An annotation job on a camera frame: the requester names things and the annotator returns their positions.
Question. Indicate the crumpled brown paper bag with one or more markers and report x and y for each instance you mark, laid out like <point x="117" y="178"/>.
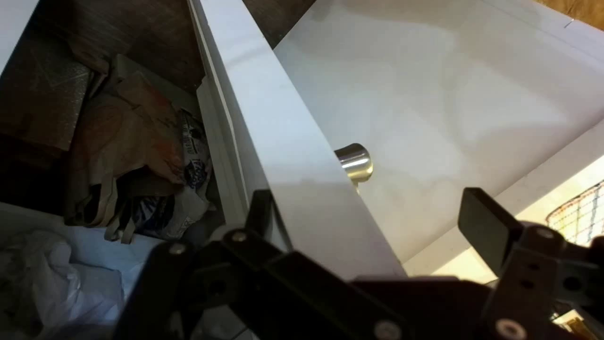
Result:
<point x="127" y="132"/>

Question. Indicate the white cabinet door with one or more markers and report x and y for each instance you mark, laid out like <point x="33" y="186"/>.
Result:
<point x="448" y="108"/>
<point x="283" y="141"/>

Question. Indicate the black and white printed bag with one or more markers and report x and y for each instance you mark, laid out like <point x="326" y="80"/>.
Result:
<point x="196" y="165"/>

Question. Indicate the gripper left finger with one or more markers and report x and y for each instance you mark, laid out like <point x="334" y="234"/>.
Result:
<point x="264" y="283"/>

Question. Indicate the white plastic bag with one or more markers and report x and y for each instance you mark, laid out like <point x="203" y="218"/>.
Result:
<point x="52" y="283"/>

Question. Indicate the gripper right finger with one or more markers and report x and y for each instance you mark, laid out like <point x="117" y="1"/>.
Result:
<point x="533" y="269"/>

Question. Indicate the silver metal door knob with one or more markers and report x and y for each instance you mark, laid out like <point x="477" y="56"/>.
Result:
<point x="357" y="163"/>

